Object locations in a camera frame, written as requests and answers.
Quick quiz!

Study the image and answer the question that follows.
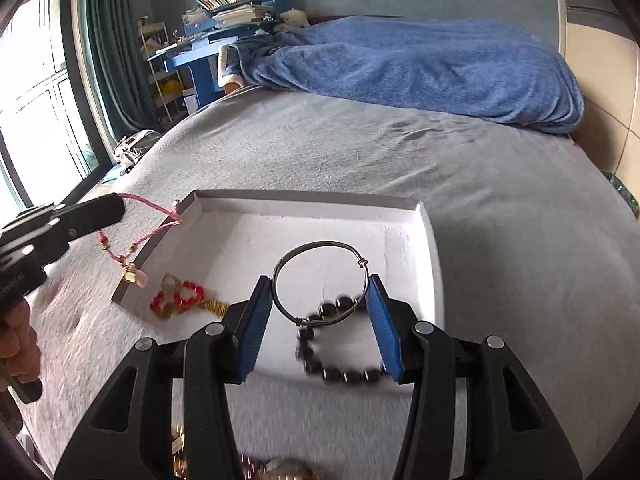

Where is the red bead gold tassel jewelry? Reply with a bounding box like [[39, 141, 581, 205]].
[[150, 274, 230, 321]]

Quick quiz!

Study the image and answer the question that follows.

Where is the pink cord bracelet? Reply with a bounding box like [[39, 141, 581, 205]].
[[96, 192, 184, 290]]

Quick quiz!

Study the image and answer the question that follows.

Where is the black bead bracelet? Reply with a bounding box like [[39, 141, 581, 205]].
[[294, 294, 392, 386]]

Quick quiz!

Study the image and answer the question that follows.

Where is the silver bangle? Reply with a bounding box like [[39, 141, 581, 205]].
[[271, 240, 370, 327]]

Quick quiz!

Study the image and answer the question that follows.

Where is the person's left hand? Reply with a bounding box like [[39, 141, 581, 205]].
[[0, 299, 41, 384]]

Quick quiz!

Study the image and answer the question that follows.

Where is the window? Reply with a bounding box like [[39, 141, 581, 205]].
[[1, 0, 113, 219]]

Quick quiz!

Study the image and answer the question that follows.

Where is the grey cardboard tray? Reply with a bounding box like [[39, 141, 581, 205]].
[[112, 190, 445, 384]]

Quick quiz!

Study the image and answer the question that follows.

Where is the white shelf rack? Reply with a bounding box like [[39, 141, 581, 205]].
[[138, 15, 195, 131]]

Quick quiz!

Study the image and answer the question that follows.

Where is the grey bed cover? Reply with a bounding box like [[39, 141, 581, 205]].
[[24, 89, 639, 474]]

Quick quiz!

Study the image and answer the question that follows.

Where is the green curtain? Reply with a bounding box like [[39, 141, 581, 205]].
[[84, 0, 158, 141]]

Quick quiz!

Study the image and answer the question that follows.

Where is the blue desk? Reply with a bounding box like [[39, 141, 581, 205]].
[[149, 0, 288, 107]]

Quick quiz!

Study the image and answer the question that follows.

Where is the blue blanket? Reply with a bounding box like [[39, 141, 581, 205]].
[[218, 16, 585, 134]]

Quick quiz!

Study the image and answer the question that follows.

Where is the cream wardrobe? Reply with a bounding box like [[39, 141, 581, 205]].
[[556, 0, 639, 195]]

